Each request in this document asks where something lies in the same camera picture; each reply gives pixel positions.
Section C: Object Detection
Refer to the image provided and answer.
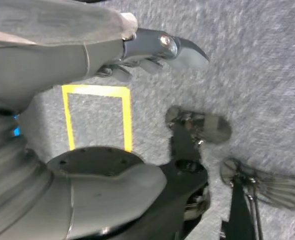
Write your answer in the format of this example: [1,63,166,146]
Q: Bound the yellow floor tape square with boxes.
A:
[61,84,133,154]

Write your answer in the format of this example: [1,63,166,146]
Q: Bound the black robot hip disc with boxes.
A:
[47,145,144,178]

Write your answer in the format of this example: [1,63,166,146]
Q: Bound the black ribbed robot left foot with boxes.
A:
[165,105,232,146]

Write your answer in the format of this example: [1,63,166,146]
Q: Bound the black ribbed robot foot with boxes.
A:
[220,158,295,212]
[165,105,232,146]

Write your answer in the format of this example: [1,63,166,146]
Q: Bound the black robot right leg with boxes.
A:
[220,178,264,240]

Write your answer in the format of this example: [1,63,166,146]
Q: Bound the black ribbed robot right foot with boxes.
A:
[220,158,295,212]

